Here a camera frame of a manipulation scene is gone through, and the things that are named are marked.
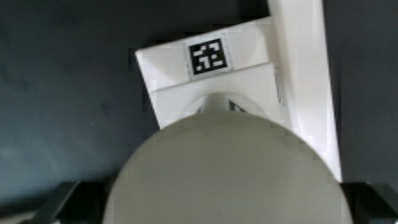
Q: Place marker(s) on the white U-shaped fence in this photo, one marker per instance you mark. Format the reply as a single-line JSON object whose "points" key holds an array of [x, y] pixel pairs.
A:
{"points": [[297, 15]]}

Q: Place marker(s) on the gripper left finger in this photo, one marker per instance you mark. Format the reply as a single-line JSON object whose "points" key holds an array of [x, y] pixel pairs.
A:
{"points": [[75, 204]]}

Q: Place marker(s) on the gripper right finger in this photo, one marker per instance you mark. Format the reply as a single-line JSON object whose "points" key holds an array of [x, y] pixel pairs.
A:
{"points": [[374, 202]]}

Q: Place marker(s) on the white lamp bulb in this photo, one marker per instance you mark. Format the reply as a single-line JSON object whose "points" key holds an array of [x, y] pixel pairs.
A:
{"points": [[226, 171]]}

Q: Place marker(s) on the white lamp base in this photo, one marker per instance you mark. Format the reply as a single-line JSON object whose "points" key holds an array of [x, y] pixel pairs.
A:
{"points": [[223, 62]]}

